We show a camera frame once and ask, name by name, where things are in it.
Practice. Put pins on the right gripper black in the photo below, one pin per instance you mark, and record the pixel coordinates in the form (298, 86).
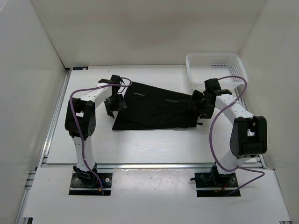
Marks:
(206, 114)

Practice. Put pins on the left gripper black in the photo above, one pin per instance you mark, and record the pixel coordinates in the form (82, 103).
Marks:
(121, 106)

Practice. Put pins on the black shorts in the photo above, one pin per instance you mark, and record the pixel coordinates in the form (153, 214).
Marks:
(150, 108)

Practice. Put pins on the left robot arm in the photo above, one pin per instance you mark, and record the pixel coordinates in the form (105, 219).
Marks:
(80, 123)

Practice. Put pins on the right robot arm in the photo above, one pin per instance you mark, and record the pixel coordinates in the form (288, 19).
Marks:
(249, 132)

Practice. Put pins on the white plastic mesh basket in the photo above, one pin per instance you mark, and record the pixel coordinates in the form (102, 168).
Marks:
(203, 66)

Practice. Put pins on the small dark label sticker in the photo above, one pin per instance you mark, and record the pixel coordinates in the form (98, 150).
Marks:
(80, 68)

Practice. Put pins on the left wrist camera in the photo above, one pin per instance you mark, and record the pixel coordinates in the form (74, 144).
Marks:
(114, 79)

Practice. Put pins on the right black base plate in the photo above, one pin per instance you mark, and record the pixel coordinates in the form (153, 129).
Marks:
(216, 185)

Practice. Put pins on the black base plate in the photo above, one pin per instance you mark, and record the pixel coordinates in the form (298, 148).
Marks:
(216, 185)
(80, 187)

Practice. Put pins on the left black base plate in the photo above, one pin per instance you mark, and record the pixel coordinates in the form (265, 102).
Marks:
(80, 187)

